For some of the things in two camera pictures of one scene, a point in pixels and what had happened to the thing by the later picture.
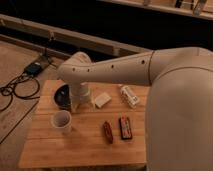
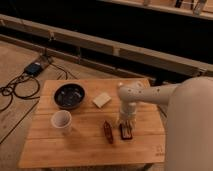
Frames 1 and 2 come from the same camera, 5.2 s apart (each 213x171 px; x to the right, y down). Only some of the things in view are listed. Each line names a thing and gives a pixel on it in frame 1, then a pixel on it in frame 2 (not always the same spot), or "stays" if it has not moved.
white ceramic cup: [61, 122] stays
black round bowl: [62, 96] stays
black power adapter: [33, 68] stays
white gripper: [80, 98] to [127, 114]
